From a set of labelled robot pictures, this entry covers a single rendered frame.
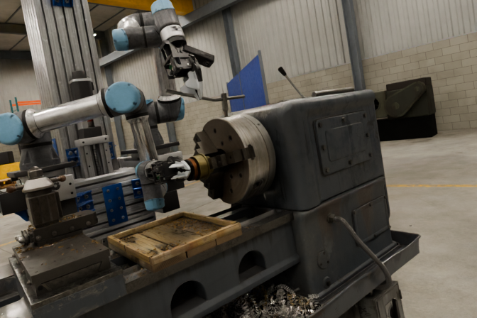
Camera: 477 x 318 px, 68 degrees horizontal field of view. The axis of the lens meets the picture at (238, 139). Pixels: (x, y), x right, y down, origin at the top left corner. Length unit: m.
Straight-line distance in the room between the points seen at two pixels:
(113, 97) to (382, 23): 10.64
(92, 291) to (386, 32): 11.11
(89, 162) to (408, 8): 10.48
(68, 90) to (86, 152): 0.33
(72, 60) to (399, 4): 10.37
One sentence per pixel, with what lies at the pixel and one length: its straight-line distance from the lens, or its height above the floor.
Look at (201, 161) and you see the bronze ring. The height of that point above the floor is 1.10.
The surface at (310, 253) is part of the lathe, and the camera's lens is 1.32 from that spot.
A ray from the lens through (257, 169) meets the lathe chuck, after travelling 1.18.
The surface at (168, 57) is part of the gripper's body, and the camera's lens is 1.15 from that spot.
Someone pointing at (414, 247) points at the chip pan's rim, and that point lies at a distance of 1.72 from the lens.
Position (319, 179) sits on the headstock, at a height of 0.95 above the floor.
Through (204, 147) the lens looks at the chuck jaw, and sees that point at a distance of 1.27.
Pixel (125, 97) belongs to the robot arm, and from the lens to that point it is 1.37.
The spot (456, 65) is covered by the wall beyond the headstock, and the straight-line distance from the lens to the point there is 10.97.
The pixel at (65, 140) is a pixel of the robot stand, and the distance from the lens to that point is 1.85.
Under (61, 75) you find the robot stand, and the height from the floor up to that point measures 1.57.
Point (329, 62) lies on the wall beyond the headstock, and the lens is 12.15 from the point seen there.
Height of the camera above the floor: 1.22
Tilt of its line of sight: 3 degrees down
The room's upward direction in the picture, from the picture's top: 10 degrees counter-clockwise
